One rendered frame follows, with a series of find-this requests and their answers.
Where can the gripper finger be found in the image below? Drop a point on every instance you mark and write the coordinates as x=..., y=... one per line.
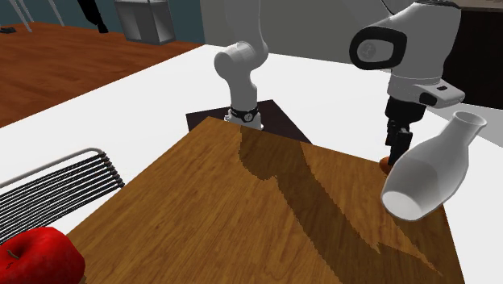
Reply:
x=401, y=147
x=392, y=133

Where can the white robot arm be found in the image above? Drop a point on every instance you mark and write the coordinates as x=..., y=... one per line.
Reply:
x=416, y=47

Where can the black standing object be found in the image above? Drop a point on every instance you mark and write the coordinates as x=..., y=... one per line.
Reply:
x=93, y=15

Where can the dark robot stand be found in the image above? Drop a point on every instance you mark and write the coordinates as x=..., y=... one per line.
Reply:
x=281, y=120

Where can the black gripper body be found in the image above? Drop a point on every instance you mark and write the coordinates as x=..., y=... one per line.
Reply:
x=404, y=110

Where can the white vase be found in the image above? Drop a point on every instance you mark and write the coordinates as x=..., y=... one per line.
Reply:
x=432, y=173

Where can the grey metal chair legs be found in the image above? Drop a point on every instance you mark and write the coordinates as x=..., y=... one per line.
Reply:
x=23, y=13

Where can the small orange object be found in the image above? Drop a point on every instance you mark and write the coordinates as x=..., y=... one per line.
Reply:
x=385, y=164

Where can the red apple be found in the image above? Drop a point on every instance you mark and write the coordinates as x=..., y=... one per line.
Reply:
x=39, y=257

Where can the grey open box cabinet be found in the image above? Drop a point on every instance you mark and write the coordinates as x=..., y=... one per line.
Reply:
x=145, y=19

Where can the dark cabinet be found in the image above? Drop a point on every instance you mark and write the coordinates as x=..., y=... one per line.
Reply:
x=477, y=55

